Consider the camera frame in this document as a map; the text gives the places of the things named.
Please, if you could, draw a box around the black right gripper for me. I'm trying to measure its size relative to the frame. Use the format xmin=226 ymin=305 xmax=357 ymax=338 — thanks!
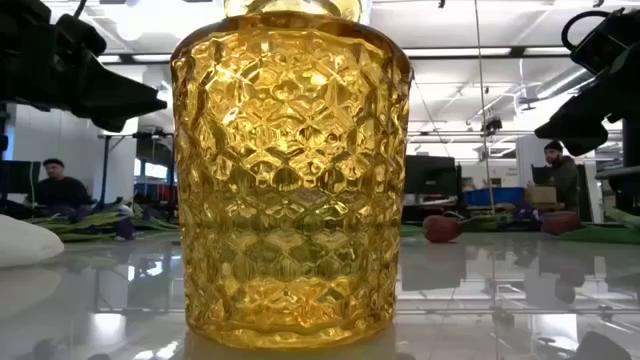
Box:
xmin=533 ymin=6 xmax=640 ymax=157

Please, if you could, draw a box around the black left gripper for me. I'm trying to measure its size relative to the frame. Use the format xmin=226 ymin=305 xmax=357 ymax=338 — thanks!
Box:
xmin=0 ymin=0 xmax=168 ymax=133

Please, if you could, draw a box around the dark red artificial tulip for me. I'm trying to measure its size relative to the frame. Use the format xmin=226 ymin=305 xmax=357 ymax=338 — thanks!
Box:
xmin=401 ymin=212 xmax=464 ymax=245
xmin=541 ymin=207 xmax=640 ymax=246

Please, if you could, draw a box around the white artificial tulip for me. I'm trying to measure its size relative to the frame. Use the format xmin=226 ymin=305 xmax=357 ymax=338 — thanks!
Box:
xmin=0 ymin=213 xmax=65 ymax=270

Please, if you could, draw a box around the yellow textured glass vase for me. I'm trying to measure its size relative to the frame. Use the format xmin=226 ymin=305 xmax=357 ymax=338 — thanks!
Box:
xmin=169 ymin=0 xmax=415 ymax=350

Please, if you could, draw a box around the grey desk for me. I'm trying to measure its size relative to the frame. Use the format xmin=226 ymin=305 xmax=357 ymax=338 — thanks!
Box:
xmin=594 ymin=165 xmax=640 ymax=217

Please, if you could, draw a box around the person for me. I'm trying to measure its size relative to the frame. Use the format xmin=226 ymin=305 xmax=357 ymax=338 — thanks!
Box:
xmin=542 ymin=140 xmax=581 ymax=214
xmin=33 ymin=157 xmax=95 ymax=217

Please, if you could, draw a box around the rack of red blue bins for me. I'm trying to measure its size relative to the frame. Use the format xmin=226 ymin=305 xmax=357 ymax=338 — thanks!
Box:
xmin=133 ymin=180 xmax=176 ymax=203

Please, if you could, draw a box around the brown cardboard box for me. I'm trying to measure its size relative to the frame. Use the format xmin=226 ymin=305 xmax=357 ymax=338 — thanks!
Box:
xmin=527 ymin=185 xmax=558 ymax=206

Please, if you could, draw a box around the black computer monitor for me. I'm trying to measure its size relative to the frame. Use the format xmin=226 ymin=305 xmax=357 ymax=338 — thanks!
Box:
xmin=404 ymin=154 xmax=460 ymax=196
xmin=0 ymin=159 xmax=43 ymax=196

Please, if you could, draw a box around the blue plastic bin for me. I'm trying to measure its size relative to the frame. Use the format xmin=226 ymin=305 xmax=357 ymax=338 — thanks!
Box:
xmin=463 ymin=187 xmax=526 ymax=208

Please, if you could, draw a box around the black metal stand frame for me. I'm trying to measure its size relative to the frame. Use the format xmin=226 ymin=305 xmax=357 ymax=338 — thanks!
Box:
xmin=97 ymin=129 xmax=177 ymax=212

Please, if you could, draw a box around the black stand post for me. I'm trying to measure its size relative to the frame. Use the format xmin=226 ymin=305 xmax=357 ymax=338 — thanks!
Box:
xmin=621 ymin=117 xmax=640 ymax=211

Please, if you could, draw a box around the black ceiling camera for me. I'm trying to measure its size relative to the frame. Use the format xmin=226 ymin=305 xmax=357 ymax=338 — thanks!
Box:
xmin=481 ymin=115 xmax=504 ymax=138

